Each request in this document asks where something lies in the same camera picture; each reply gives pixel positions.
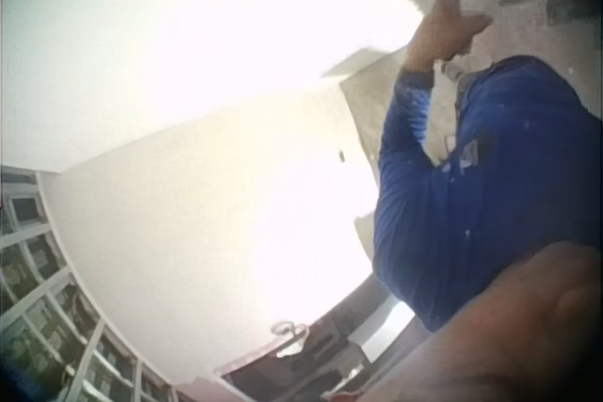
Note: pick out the person's left hand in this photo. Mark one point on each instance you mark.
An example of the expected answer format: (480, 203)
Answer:
(435, 37)

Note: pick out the person's left fingers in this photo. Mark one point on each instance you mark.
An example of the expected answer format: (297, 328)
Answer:
(464, 16)

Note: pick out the dark cabinet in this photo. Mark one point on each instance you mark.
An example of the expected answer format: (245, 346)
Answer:
(325, 350)

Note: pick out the white framed grid window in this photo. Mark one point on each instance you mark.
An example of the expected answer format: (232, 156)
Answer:
(42, 289)

